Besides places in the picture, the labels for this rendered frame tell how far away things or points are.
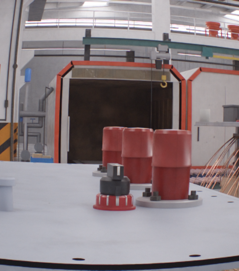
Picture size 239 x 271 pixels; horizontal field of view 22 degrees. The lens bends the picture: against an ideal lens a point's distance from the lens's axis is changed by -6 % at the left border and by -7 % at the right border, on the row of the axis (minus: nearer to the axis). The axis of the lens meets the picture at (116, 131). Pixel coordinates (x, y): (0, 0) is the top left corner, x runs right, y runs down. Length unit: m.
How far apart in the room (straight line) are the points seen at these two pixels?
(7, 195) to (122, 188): 0.21
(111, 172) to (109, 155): 0.70
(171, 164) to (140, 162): 0.33
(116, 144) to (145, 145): 0.33
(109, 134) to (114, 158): 0.07
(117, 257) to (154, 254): 0.04
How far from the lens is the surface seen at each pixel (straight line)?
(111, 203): 1.06
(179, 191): 1.12
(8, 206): 0.98
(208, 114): 4.68
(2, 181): 0.97
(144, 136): 1.44
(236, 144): 4.62
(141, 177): 1.44
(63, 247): 0.71
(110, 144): 1.76
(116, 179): 1.05
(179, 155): 1.11
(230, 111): 4.29
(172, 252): 0.69
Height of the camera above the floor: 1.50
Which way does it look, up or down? 1 degrees down
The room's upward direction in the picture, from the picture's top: 1 degrees clockwise
